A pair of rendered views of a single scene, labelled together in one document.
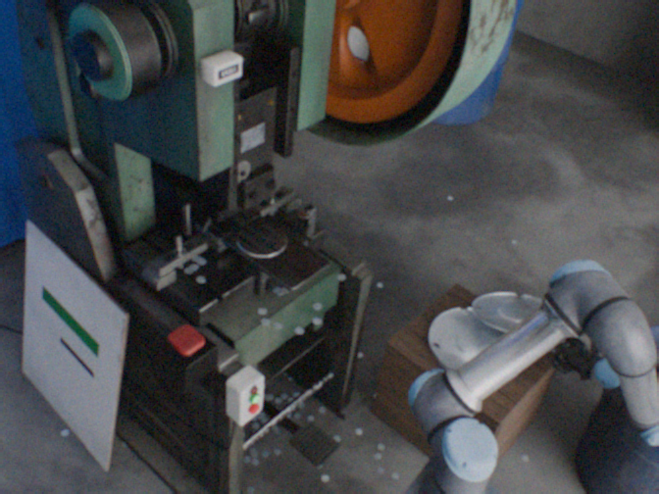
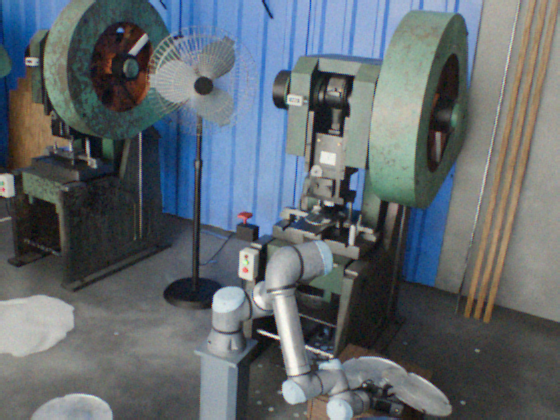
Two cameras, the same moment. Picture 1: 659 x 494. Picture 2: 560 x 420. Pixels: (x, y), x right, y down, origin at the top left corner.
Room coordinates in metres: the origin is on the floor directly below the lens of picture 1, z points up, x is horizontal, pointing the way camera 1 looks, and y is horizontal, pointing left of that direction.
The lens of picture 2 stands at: (0.75, -2.27, 1.70)
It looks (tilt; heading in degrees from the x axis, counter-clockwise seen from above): 20 degrees down; 80
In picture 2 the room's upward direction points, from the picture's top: 4 degrees clockwise
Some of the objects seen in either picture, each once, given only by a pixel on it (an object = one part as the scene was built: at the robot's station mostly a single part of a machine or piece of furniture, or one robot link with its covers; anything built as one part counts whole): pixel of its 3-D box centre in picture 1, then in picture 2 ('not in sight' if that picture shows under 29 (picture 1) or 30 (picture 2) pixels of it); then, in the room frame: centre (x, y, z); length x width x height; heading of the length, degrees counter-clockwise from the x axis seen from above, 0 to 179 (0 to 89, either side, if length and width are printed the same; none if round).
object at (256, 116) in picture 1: (239, 139); (331, 162); (1.44, 0.23, 1.04); 0.17 x 0.15 x 0.30; 53
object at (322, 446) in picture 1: (257, 399); (304, 339); (1.38, 0.16, 0.14); 0.59 x 0.10 x 0.05; 53
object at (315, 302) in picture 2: not in sight; (320, 290); (1.46, 0.27, 0.36); 0.34 x 0.34 x 0.10
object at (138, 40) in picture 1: (122, 50); (294, 94); (1.28, 0.43, 1.31); 0.22 x 0.12 x 0.22; 53
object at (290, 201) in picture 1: (274, 197); (361, 225); (1.60, 0.17, 0.76); 0.17 x 0.06 x 0.10; 143
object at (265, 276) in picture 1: (275, 269); (312, 235); (1.35, 0.13, 0.72); 0.25 x 0.14 x 0.14; 53
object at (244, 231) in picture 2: (194, 373); (247, 242); (1.07, 0.27, 0.62); 0.10 x 0.06 x 0.20; 143
